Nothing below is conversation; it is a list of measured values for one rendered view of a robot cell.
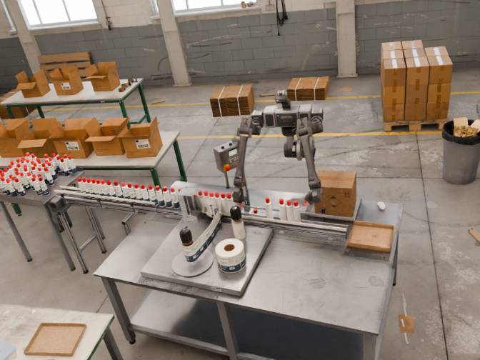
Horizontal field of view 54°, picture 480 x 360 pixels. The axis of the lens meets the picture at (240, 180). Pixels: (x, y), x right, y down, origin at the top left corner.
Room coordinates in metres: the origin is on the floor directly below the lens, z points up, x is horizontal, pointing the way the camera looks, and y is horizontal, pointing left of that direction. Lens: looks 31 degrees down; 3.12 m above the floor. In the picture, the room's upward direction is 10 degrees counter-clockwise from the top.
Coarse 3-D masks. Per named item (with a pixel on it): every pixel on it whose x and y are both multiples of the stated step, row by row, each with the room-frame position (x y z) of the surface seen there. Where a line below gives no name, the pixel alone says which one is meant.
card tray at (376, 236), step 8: (360, 224) 2.79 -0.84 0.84; (368, 224) 2.76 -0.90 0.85; (376, 224) 2.73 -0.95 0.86; (384, 224) 2.71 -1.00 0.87; (352, 232) 2.72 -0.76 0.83; (360, 232) 2.71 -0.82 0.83; (368, 232) 2.69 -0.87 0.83; (376, 232) 2.68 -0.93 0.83; (384, 232) 2.66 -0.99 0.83; (392, 232) 2.65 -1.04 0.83; (352, 240) 2.64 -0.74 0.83; (360, 240) 2.62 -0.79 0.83; (368, 240) 2.61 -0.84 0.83; (376, 240) 2.59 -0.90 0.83; (384, 240) 2.58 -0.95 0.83; (368, 248) 2.52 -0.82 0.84; (376, 248) 2.49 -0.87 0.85; (384, 248) 2.47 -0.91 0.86
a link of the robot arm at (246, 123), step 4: (244, 120) 3.22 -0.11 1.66; (248, 120) 3.21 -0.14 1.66; (244, 124) 3.19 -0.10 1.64; (248, 124) 3.18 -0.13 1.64; (252, 124) 3.32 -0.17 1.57; (240, 128) 3.17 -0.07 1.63; (244, 128) 3.16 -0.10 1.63; (248, 128) 3.16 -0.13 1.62; (252, 128) 3.33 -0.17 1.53; (256, 128) 3.46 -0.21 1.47; (260, 128) 3.49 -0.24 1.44; (240, 132) 3.16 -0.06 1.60; (244, 132) 3.14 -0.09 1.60; (248, 132) 3.14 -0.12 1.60; (252, 132) 3.44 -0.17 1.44; (260, 132) 3.50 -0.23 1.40
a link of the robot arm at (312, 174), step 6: (300, 138) 2.99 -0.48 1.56; (306, 138) 2.96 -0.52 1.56; (306, 144) 2.94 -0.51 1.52; (306, 150) 2.92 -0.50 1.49; (306, 156) 2.89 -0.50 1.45; (312, 156) 2.91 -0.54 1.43; (306, 162) 2.87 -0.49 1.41; (312, 162) 2.86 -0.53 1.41; (312, 168) 2.84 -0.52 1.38; (312, 174) 2.81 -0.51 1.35; (312, 180) 2.80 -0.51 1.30; (312, 186) 2.77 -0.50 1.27
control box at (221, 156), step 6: (222, 144) 3.26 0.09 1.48; (228, 144) 3.24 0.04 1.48; (234, 144) 3.22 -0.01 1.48; (216, 150) 3.18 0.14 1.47; (222, 150) 3.16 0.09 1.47; (228, 150) 3.17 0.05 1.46; (216, 156) 3.19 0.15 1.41; (222, 156) 3.15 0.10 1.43; (228, 156) 3.17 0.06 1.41; (216, 162) 3.21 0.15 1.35; (222, 162) 3.14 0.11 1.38; (228, 162) 3.16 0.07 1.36; (234, 162) 3.19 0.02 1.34; (222, 168) 3.14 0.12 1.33
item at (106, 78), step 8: (104, 64) 7.42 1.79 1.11; (112, 64) 7.37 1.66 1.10; (88, 72) 7.24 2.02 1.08; (96, 72) 7.40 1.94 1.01; (104, 72) 7.41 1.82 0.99; (112, 72) 7.20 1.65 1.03; (96, 80) 7.16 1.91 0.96; (104, 80) 7.10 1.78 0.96; (112, 80) 7.15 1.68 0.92; (96, 88) 7.18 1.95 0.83; (104, 88) 7.12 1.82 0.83; (112, 88) 7.10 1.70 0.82
